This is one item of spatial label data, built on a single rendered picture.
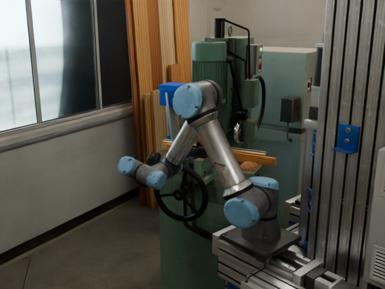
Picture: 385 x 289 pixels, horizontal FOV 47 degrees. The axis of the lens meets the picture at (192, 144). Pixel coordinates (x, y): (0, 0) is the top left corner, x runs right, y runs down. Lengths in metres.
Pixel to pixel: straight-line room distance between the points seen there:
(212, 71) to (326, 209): 0.92
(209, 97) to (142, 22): 2.33
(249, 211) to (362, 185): 0.39
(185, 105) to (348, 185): 0.62
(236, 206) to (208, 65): 0.92
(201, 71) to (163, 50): 1.84
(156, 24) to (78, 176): 1.47
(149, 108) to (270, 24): 1.60
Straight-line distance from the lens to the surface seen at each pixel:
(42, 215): 3.46
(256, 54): 2.50
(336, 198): 1.67
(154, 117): 3.74
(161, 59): 4.03
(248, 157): 2.32
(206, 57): 2.22
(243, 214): 1.52
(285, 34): 4.56
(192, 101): 1.50
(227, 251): 1.82
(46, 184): 3.41
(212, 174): 2.23
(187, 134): 1.73
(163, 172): 1.75
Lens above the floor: 1.62
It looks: 16 degrees down
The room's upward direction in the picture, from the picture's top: straight up
